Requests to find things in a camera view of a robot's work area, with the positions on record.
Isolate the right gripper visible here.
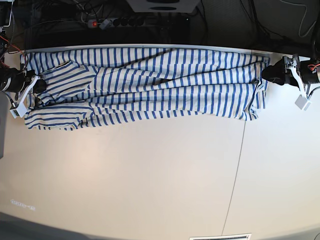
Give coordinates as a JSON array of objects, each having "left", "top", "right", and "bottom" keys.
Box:
[{"left": 0, "top": 68, "right": 47, "bottom": 94}]

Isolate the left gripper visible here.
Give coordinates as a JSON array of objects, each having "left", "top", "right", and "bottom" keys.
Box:
[{"left": 261, "top": 54, "right": 320, "bottom": 89}]

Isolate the blue white striped T-shirt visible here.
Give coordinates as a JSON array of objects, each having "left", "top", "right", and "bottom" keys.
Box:
[{"left": 24, "top": 47, "right": 270, "bottom": 131}]

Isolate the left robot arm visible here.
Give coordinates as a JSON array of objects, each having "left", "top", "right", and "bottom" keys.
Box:
[{"left": 262, "top": 30, "right": 320, "bottom": 88}]

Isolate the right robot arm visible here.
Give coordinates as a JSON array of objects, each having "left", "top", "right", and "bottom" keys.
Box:
[{"left": 0, "top": 0, "right": 47, "bottom": 94}]

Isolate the grey box at left edge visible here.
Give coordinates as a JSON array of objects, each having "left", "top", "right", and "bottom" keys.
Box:
[{"left": 0, "top": 92, "right": 9, "bottom": 159}]

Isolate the black power strip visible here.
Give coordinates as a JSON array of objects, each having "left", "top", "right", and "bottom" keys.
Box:
[{"left": 85, "top": 15, "right": 173, "bottom": 30}]

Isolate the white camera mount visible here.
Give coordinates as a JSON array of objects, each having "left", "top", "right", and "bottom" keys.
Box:
[
  {"left": 9, "top": 75, "right": 40, "bottom": 119},
  {"left": 284, "top": 54, "right": 311, "bottom": 111}
]

